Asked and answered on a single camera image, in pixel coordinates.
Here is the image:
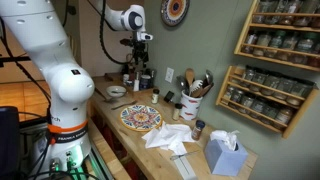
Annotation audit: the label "black phone leaning on wall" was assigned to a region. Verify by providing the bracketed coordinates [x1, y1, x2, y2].
[164, 91, 174, 102]

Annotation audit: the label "white utensil crock red peppers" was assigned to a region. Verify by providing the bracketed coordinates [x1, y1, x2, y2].
[180, 91, 202, 120]

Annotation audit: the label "small spice jar black lid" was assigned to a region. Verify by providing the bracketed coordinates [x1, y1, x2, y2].
[151, 89, 160, 104]

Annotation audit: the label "white tissue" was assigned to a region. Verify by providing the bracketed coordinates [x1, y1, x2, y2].
[143, 123, 194, 155]

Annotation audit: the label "white box on table edge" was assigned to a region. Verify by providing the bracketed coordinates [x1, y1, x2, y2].
[174, 156, 197, 180]

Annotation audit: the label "lower wooden spice rack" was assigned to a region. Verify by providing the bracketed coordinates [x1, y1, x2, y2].
[216, 66, 319, 139]

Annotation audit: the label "white wall outlet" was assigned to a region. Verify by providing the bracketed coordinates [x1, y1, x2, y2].
[165, 67, 174, 83]

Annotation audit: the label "brown spice jar blue lid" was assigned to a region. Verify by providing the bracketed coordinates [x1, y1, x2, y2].
[191, 120, 205, 140]

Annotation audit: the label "dark lidded jar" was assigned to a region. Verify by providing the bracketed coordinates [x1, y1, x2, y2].
[139, 75, 151, 90]

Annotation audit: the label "decorative wall plate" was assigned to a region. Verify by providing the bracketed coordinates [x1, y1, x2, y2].
[160, 0, 190, 27]

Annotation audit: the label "wooden spoon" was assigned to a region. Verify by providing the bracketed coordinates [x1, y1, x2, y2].
[185, 68, 194, 87]

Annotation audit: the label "upper wooden spice rack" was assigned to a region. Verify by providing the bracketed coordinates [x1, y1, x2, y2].
[234, 0, 320, 72]

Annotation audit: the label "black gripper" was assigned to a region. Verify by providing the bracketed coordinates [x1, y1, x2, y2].
[132, 41, 149, 68]

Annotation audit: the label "butter knife on table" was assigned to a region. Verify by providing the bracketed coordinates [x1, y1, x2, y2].
[111, 100, 138, 110]

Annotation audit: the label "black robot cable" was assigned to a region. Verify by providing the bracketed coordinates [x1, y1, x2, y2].
[87, 0, 134, 66]

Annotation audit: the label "colourful patterned plate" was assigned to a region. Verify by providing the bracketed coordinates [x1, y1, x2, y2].
[120, 105, 163, 132]

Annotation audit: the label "white bottle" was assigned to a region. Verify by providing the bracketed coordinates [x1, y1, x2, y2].
[133, 72, 140, 92]

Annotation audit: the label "black monitor edge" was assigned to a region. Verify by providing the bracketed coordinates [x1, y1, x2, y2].
[0, 106, 20, 176]

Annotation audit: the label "metal ladle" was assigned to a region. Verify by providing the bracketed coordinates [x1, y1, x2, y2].
[177, 75, 189, 94]

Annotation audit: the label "white ceramic bowl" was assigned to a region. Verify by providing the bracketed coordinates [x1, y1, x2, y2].
[106, 86, 127, 97]

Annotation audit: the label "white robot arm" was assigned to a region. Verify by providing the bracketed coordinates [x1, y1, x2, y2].
[0, 0, 95, 171]

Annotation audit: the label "wooden spice rack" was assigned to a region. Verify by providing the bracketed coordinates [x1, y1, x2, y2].
[234, 0, 320, 72]
[216, 66, 319, 139]

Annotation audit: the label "blue tissue box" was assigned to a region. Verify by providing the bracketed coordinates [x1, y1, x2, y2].
[204, 130, 248, 176]

